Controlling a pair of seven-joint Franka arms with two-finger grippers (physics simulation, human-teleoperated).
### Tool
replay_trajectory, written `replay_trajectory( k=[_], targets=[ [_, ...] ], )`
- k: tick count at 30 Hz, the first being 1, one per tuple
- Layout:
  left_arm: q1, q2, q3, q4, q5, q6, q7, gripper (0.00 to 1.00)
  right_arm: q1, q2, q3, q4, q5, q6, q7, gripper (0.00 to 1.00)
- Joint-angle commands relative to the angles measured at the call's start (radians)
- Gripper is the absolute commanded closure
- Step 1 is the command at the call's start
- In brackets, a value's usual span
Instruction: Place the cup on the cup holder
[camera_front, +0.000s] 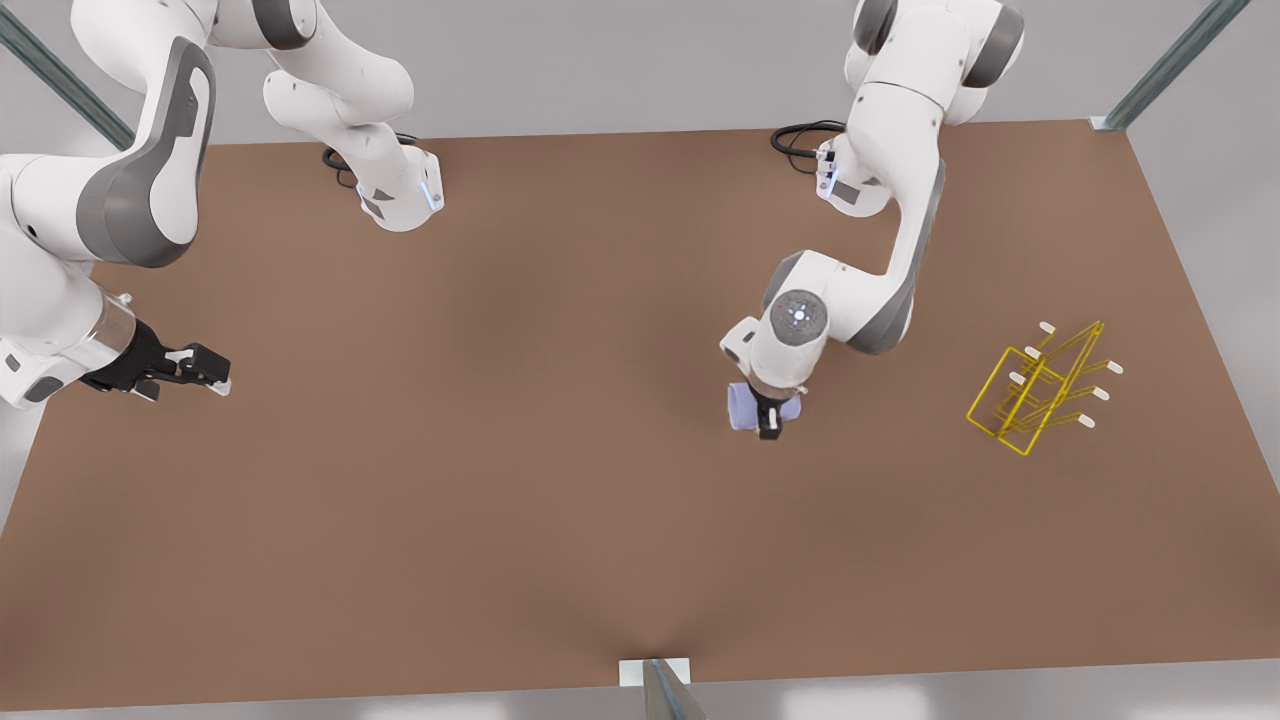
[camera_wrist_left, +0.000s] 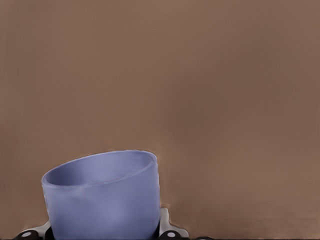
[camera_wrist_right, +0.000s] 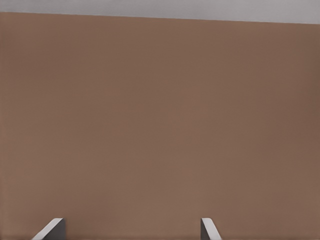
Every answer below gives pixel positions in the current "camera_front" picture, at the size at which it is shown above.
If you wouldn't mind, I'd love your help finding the silver frame post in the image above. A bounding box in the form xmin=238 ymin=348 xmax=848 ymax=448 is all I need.
xmin=0 ymin=8 xmax=136 ymax=152
xmin=619 ymin=658 xmax=707 ymax=720
xmin=1089 ymin=0 xmax=1253 ymax=133

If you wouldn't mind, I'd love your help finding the yellow wire cup holder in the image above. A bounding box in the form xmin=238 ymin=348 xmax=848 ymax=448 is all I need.
xmin=966 ymin=320 xmax=1124 ymax=457

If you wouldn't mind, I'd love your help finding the black cable loop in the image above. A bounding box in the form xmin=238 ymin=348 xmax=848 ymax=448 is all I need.
xmin=322 ymin=133 xmax=421 ymax=190
xmin=771 ymin=121 xmax=847 ymax=176

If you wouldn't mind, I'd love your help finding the pale lilac cup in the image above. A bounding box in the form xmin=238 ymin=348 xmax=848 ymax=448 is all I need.
xmin=727 ymin=383 xmax=803 ymax=433

